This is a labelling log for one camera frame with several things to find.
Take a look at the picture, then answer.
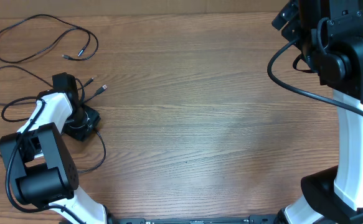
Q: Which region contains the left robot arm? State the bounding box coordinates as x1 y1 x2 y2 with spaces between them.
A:
0 73 116 223

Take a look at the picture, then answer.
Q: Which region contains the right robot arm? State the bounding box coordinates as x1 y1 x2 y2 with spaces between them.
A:
267 0 363 223

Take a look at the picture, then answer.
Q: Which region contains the thick black USB cable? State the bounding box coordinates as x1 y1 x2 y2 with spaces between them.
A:
0 129 107 174

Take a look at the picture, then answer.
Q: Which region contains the cardboard box wall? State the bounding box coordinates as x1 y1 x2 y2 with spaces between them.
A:
0 0 288 19

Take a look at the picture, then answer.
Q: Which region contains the thin black USB cable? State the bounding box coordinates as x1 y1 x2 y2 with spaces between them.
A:
0 64 109 106

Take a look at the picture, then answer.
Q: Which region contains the black cable silver plug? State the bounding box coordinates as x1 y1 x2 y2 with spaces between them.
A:
0 14 100 65

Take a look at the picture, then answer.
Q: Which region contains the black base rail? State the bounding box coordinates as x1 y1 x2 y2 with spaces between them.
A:
107 214 285 224

